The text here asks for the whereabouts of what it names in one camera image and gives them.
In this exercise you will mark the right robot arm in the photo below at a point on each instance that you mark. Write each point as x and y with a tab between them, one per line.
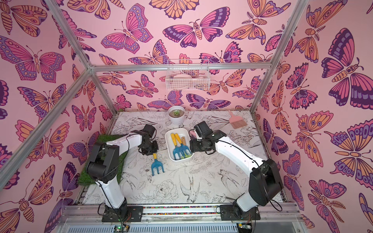
264	181

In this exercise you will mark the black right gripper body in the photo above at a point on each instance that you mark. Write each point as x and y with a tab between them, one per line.
196	145

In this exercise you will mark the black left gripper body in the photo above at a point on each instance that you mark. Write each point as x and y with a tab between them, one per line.
151	148

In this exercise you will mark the white plant pot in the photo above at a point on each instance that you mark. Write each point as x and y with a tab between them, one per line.
176	115

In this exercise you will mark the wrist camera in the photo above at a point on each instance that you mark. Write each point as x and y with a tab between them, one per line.
202	130
150	130

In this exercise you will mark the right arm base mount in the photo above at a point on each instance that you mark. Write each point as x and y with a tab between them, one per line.
234	213

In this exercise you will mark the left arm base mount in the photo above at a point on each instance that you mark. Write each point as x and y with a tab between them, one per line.
124	214

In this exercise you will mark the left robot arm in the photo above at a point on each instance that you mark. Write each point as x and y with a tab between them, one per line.
111	190

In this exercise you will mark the purple rake pink handle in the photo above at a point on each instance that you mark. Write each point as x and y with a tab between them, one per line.
192	134

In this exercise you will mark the white storage tray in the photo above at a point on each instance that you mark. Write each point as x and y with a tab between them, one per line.
170	146

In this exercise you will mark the blue rake yellow handle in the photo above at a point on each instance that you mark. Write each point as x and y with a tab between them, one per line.
178	138
156	166
176	151

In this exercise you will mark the green artificial grass mat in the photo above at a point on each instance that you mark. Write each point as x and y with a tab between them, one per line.
87	174

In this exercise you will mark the green rake wooden handle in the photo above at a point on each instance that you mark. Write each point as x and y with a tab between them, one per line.
184	148

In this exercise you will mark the pink hand brush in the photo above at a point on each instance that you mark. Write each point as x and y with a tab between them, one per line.
236	121

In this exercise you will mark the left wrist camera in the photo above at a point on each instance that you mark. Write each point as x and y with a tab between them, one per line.
150	130

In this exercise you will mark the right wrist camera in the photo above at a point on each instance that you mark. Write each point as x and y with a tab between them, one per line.
202	130

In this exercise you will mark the white wire basket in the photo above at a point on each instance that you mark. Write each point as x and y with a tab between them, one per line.
189	74

